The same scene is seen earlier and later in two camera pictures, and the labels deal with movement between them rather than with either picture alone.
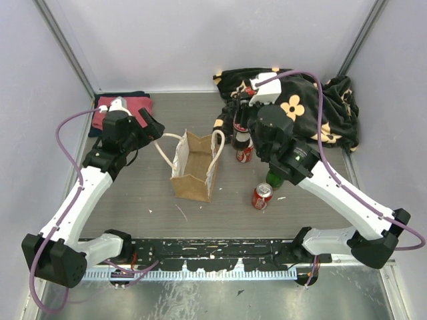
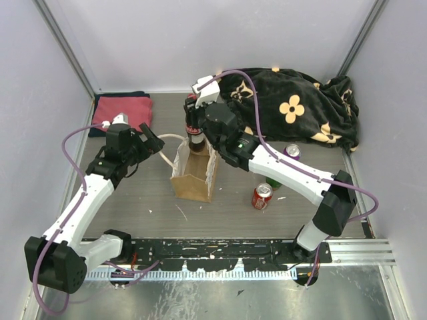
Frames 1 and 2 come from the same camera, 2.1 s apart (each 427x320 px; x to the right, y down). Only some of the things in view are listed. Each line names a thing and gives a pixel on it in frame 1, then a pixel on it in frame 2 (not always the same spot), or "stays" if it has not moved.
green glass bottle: [273, 181] stays
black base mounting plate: [224, 254] stays
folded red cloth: [133, 104] stays
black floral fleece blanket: [325, 110] stays
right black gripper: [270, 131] → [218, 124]
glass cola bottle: [241, 137] → [197, 141]
